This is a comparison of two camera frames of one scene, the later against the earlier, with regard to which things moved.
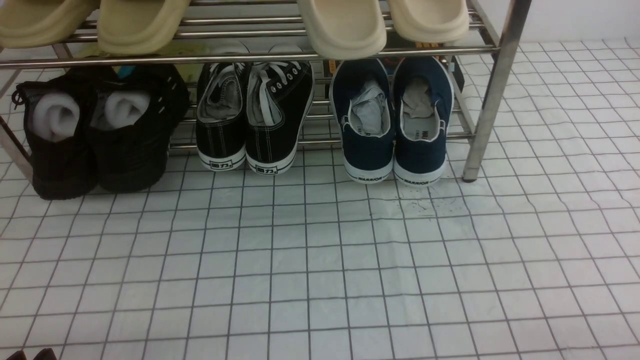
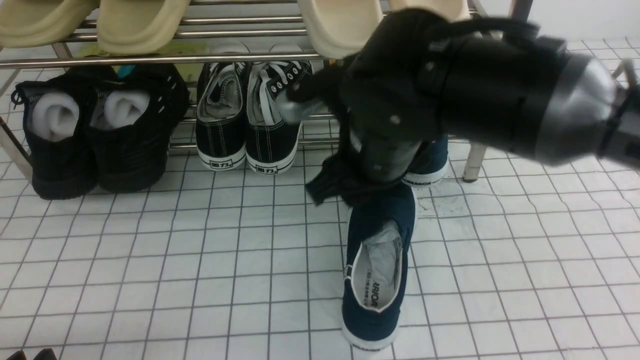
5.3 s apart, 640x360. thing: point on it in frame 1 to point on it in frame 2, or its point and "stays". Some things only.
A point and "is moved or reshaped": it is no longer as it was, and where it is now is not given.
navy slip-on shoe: [361, 92] is moved or reshaped
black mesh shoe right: [135, 110] stays
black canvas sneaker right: [279, 94] stays
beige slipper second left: [130, 27] stays
